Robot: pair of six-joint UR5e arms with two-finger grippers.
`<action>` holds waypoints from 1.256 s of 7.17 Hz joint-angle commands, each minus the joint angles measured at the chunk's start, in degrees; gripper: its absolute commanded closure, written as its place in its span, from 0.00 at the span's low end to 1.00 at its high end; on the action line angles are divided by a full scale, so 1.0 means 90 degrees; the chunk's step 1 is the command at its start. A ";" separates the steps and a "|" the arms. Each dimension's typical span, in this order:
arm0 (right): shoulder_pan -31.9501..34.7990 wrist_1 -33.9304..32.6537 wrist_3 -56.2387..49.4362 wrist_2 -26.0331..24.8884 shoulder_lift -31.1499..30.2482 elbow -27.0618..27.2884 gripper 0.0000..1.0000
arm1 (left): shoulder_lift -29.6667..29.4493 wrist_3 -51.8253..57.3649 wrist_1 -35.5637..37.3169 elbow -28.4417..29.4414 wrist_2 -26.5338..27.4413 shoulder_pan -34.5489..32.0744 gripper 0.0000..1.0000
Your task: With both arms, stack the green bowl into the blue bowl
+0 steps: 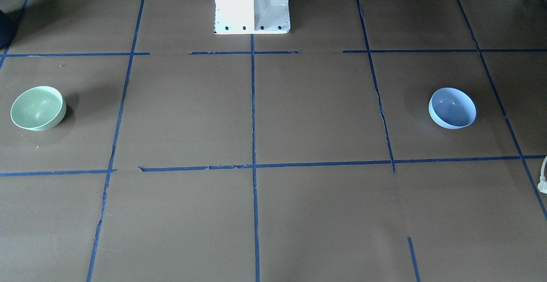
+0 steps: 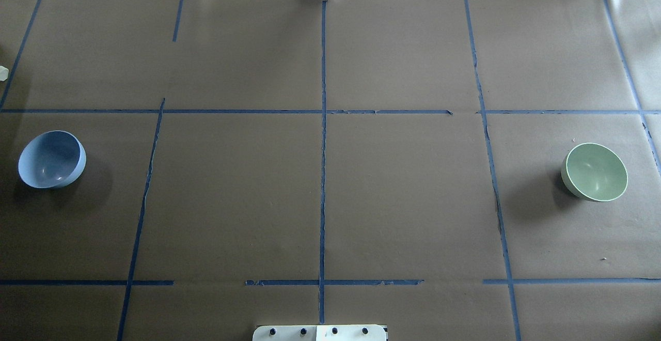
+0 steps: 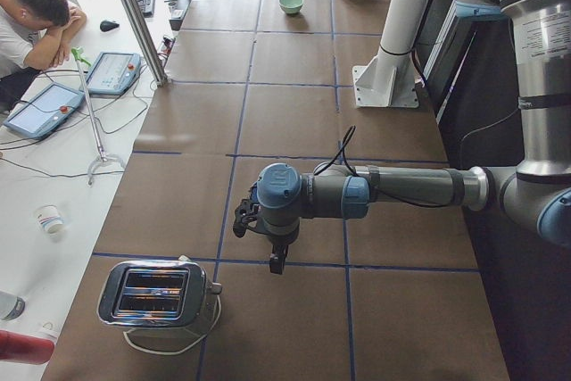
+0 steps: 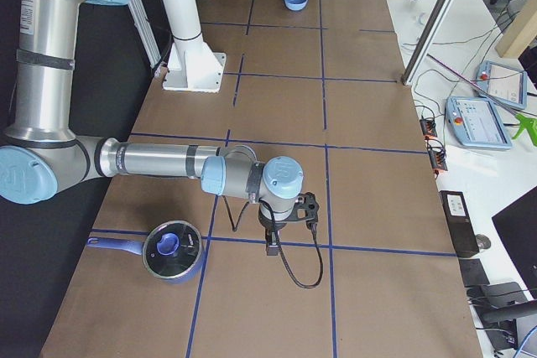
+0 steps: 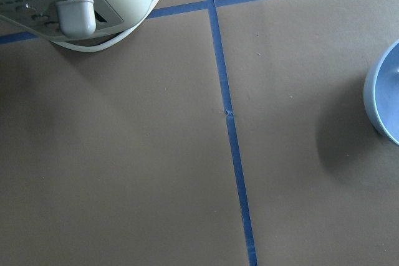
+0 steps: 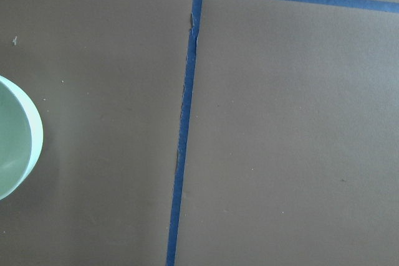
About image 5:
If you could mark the light blue bowl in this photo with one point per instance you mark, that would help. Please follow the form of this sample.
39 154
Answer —
380 94

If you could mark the white power plug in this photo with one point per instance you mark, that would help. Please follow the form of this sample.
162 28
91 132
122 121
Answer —
76 18

